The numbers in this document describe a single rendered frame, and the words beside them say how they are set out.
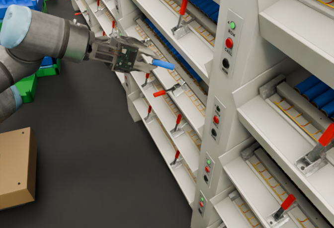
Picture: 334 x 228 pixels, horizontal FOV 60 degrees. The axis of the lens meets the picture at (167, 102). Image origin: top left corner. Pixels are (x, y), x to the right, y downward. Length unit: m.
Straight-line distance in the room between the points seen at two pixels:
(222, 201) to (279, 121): 0.40
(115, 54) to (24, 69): 0.22
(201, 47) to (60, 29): 0.31
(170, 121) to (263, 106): 0.53
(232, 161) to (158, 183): 0.64
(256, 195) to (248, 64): 0.30
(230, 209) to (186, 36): 0.49
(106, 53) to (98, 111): 0.95
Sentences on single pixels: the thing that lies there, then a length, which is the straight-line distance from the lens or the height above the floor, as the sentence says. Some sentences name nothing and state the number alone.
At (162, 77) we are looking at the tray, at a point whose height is 0.54.
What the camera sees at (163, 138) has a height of 0.16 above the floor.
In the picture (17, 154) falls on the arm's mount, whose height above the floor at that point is 0.16.
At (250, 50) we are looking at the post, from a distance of 0.49.
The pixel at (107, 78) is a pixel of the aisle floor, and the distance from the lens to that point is 1.82.
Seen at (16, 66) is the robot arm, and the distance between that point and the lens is 0.75.
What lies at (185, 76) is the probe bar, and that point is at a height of 0.59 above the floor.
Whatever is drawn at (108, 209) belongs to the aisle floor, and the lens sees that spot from 1.27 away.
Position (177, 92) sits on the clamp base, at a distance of 0.85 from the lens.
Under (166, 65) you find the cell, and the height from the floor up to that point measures 0.64.
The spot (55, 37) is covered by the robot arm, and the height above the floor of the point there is 0.80.
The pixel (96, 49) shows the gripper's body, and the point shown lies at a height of 0.76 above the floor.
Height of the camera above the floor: 1.12
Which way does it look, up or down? 44 degrees down
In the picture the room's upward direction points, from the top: straight up
